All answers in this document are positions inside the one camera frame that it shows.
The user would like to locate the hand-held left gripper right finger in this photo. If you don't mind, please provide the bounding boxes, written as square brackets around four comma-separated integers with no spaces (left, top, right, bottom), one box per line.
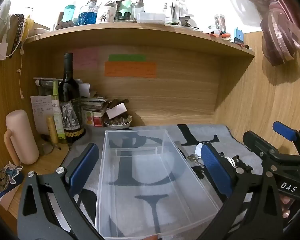
[197,142,284,240]

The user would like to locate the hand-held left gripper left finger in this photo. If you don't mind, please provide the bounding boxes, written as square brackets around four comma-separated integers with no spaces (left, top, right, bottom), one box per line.
[17,143,100,240]

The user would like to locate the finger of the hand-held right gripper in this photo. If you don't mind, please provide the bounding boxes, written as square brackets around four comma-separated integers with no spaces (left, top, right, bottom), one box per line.
[242,131,282,163]
[272,121,300,155]

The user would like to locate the bunch of silver keys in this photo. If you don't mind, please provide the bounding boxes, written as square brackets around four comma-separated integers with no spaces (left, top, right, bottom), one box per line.
[187,154,205,168]

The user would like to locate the clear plastic storage box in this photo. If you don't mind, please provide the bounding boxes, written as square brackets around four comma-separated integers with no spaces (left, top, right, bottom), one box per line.
[95,129,222,239]

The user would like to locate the person's right hand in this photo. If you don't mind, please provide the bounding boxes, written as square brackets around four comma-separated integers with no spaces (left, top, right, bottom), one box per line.
[280,194,297,219]

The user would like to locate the grey mat with black letters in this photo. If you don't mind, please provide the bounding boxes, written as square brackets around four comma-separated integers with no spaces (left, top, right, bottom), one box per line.
[62,124,264,240]

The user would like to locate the yellow tube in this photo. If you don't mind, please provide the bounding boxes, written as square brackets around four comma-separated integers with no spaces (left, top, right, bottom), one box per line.
[46,116,59,145]

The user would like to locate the small white bowl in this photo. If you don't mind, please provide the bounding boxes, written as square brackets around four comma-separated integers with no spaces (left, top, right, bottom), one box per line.
[104,116,133,128]

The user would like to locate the green spray bottle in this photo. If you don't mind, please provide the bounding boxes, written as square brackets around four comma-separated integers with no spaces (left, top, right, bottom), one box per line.
[51,81,65,140]

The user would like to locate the stack of books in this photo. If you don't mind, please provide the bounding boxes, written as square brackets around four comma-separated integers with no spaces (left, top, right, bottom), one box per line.
[79,96,109,127]

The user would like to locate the small white cardboard box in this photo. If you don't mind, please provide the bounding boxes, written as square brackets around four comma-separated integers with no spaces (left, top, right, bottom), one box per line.
[105,103,127,119]

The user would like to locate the white handwritten note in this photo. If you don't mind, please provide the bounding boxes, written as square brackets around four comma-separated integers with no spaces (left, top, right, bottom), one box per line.
[31,95,53,134]

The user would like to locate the blue cartoon sticker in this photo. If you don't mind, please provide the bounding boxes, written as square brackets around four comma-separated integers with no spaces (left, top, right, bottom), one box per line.
[4,164,24,184]

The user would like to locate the dark brown packet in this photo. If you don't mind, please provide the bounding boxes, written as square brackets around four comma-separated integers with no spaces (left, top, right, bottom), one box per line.
[109,99,129,109]

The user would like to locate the dark wine bottle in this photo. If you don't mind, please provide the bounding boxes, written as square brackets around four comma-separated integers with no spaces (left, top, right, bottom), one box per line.
[57,52,87,144]

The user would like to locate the pink tied curtain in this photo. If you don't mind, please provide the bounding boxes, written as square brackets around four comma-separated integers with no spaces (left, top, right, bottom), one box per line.
[220,0,300,67]

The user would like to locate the small blue box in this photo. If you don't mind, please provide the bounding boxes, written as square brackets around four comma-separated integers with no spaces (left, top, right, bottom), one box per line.
[234,27,244,43]

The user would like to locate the orange sticky note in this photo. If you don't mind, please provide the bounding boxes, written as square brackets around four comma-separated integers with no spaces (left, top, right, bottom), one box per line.
[104,62,157,78]

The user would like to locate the pink sticky note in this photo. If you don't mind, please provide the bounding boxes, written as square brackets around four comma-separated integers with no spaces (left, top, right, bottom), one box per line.
[72,48,100,70]

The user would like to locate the green sticky note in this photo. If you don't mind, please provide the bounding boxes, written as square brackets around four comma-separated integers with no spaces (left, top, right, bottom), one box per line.
[108,54,146,62]

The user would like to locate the small glass jar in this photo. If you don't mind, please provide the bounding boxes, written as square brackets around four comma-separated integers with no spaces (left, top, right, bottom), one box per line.
[214,14,227,32]

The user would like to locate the wooden shelf board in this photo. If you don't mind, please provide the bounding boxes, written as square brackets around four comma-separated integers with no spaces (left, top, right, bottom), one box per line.
[24,21,255,58]

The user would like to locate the glass bottle with blue filling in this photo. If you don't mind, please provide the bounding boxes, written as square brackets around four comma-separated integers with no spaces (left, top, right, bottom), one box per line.
[79,0,100,25]

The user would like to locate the black lace headband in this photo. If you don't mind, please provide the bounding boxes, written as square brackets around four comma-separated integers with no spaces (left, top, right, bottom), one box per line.
[11,14,25,55]

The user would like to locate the teal bottle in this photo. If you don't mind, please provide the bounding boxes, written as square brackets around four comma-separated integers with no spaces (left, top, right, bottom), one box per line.
[62,2,77,24]

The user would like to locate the white mug with picture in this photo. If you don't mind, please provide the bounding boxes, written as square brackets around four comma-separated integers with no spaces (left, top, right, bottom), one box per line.
[97,1,117,23]

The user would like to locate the clear glass mug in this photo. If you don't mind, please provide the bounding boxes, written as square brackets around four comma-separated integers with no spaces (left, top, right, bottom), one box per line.
[162,0,188,22]

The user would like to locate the white lidded container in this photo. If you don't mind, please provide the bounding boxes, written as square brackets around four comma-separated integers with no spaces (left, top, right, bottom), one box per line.
[136,12,166,25]

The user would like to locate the mint green bottle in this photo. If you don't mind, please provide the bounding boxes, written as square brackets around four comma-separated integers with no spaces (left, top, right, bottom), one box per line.
[116,0,133,20]

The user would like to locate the pink mug with handle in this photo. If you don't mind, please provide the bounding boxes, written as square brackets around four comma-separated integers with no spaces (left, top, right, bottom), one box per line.
[4,109,40,165]

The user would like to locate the white earphone cable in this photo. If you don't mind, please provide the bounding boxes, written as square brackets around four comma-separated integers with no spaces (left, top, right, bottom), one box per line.
[0,15,25,100]

